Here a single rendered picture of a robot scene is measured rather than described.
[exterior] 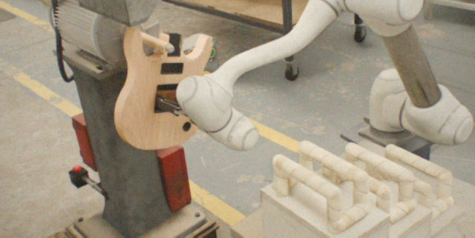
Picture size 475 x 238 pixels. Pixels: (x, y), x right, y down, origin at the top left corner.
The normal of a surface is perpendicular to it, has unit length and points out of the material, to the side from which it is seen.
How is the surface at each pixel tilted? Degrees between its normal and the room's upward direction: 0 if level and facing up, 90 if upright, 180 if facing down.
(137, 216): 81
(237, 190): 0
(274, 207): 90
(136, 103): 89
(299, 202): 0
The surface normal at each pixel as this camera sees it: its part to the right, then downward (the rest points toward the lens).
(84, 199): -0.09, -0.87
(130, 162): 0.66, 0.31
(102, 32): 0.24, 0.30
